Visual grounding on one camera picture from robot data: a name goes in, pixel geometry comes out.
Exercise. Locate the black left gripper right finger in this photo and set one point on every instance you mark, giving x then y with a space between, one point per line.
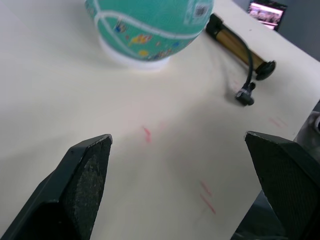
287 180

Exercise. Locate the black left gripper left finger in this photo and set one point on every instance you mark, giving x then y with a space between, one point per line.
75 190

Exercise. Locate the gold and black hand pump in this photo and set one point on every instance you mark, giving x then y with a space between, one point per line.
240 45

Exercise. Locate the silver robot body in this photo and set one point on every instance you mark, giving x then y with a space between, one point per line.
311 130

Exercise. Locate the black monitor screen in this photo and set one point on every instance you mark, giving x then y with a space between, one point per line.
266 13

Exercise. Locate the teal printed basketball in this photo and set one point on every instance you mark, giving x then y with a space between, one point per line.
147 27

